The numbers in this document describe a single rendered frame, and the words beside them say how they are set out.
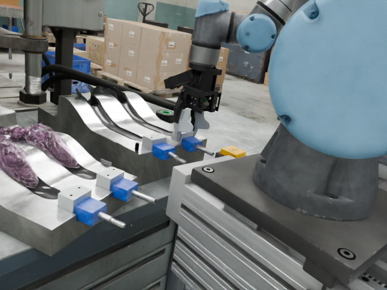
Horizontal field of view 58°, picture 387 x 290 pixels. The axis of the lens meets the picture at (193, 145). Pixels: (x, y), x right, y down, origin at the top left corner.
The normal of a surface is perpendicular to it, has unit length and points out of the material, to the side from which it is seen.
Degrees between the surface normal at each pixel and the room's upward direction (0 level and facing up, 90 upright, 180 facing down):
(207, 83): 90
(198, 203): 90
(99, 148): 90
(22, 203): 0
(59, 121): 90
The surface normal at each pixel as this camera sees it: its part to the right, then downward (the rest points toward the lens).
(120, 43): -0.66, 0.31
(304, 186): -0.41, -0.05
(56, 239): 0.90, 0.29
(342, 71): -0.40, 0.39
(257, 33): -0.07, 0.34
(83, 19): 0.74, 0.35
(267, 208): 0.16, -0.92
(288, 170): -0.63, -0.15
